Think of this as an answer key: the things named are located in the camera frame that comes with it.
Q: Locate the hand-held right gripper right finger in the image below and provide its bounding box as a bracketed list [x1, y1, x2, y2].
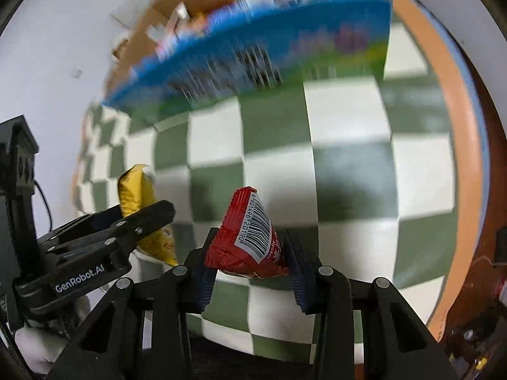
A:
[282, 229, 456, 380]

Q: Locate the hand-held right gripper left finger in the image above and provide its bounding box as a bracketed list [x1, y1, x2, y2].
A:
[45, 227, 218, 380]

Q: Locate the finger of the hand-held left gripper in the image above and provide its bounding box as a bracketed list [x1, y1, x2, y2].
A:
[37, 205, 124, 264]
[13, 200, 176, 316]

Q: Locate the red triangular snack packet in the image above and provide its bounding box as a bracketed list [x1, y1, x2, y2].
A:
[204, 186, 292, 280]

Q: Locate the yellow snack packet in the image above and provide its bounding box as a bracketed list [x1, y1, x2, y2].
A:
[118, 164, 179, 267]

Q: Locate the cardboard box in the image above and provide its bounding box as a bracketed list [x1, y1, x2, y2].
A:
[107, 0, 397, 99]

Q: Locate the green white checkered mat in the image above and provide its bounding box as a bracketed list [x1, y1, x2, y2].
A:
[71, 0, 487, 365]

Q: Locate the white cloth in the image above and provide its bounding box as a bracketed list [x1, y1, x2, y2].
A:
[14, 297, 93, 375]

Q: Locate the row of colourful packets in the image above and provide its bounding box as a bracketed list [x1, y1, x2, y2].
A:
[146, 0, 330, 50]

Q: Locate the blue printed box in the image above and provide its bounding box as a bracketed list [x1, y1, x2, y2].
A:
[101, 0, 393, 123]

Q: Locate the black cable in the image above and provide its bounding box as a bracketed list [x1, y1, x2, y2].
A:
[33, 179, 55, 233]

